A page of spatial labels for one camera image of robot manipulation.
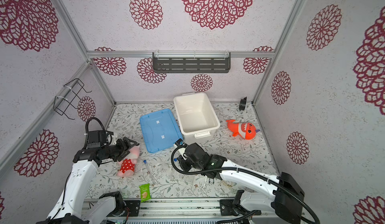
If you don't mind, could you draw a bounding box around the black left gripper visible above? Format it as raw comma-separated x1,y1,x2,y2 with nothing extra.
102,136,137,162

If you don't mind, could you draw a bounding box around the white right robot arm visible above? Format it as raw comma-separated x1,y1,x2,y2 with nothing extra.
171,139,320,224

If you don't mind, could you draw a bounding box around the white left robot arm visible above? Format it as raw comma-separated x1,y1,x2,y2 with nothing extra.
39,137,139,224

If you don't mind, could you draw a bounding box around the pink frog plush toy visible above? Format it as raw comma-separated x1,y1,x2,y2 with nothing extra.
117,146,140,177

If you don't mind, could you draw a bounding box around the white plastic storage bin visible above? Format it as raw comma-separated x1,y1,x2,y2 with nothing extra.
173,93,220,144

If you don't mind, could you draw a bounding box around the blue plastic bin lid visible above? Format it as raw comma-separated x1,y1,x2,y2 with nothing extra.
139,109,183,153

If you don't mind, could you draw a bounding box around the green snack packet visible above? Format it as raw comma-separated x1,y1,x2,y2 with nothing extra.
139,183,151,203

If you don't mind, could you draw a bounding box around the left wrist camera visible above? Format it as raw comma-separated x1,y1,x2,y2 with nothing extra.
83,117,114,149

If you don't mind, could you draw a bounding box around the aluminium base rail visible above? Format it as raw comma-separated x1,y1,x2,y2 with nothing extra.
52,196,307,224

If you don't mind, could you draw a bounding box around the black wire wall rack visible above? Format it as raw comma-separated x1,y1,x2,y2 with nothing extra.
53,78,92,120

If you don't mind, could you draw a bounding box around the grey wall shelf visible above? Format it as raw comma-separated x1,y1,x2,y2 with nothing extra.
152,52,231,74

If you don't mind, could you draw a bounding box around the aluminium frame post right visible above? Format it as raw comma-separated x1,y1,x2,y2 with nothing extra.
252,0,307,107

